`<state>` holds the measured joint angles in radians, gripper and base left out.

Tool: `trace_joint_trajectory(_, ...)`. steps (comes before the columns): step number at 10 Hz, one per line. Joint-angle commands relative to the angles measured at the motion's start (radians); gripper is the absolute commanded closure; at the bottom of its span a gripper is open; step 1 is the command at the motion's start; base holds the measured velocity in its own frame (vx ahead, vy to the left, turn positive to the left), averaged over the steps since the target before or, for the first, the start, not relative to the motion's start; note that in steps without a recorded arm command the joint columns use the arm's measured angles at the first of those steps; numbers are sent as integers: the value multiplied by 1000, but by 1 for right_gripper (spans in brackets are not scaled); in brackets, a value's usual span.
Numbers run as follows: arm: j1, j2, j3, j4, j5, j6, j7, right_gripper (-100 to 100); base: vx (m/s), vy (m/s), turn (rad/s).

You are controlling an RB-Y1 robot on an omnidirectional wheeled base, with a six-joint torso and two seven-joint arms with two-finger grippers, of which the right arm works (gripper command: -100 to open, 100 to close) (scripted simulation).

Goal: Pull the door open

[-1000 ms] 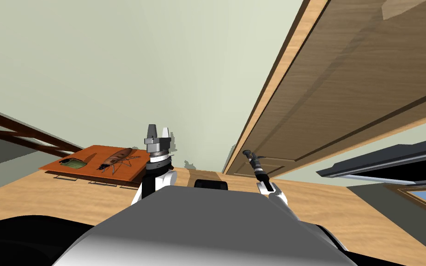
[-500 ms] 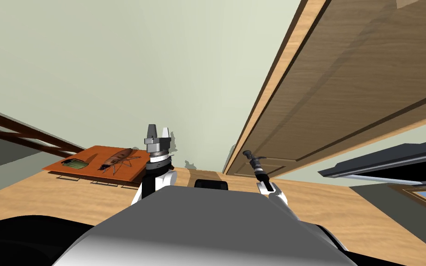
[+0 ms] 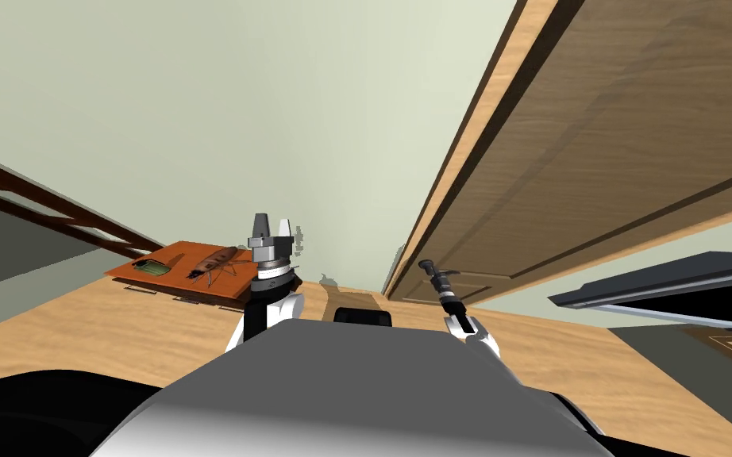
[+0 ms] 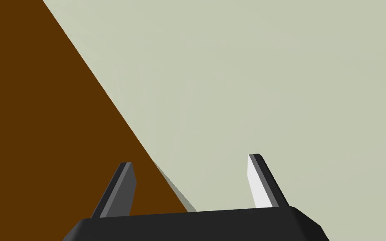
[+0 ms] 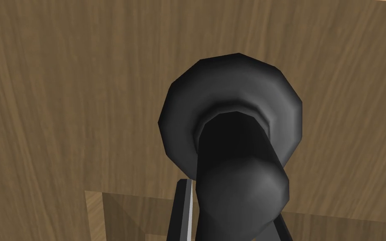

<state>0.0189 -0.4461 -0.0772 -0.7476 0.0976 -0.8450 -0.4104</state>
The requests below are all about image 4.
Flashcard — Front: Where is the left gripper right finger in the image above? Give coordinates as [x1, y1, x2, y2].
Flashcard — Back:
[247, 154, 291, 209]

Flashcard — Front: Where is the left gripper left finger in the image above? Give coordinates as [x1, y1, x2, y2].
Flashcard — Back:
[90, 162, 137, 219]

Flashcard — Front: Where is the brown door leaf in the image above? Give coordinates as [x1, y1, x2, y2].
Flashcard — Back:
[0, 0, 190, 241]

